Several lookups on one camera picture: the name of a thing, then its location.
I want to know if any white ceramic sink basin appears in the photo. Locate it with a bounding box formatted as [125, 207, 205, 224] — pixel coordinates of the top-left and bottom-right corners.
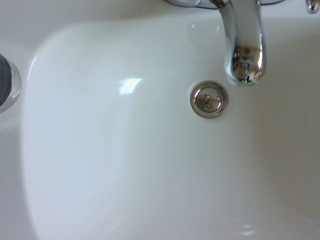
[0, 0, 320, 240]

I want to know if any chrome sink drain stopper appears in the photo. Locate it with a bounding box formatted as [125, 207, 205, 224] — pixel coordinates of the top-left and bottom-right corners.
[189, 80, 230, 120]

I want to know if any chrome tap handle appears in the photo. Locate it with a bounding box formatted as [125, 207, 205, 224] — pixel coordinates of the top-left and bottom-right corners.
[304, 0, 320, 15]

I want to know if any chrome faucet spout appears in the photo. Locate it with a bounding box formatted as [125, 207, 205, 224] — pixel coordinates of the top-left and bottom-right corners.
[163, 0, 282, 88]

